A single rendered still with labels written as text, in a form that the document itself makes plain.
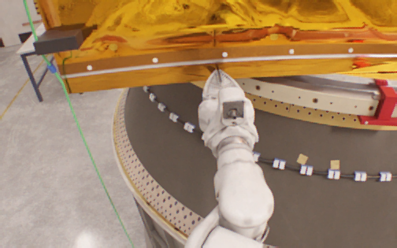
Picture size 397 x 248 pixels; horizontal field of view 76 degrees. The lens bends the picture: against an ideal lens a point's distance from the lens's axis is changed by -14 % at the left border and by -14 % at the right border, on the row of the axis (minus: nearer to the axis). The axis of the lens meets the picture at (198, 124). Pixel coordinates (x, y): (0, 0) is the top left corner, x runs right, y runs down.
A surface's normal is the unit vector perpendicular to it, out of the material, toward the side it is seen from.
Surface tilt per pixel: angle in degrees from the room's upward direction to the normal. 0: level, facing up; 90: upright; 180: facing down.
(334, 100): 90
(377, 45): 91
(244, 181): 8
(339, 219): 62
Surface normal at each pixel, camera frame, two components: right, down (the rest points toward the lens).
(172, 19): 0.02, 0.67
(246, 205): -0.11, -0.69
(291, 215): -0.34, 0.18
